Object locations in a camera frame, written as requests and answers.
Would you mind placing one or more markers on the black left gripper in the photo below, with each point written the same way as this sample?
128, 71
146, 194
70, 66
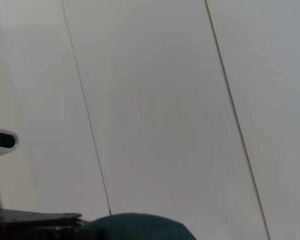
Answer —
35, 225

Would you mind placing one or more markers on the dark teal insulated lunch bag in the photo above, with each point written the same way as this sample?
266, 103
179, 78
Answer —
140, 228

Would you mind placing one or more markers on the white partition panel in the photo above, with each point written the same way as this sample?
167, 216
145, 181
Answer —
40, 87
165, 100

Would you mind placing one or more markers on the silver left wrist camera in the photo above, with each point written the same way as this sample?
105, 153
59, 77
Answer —
1, 142

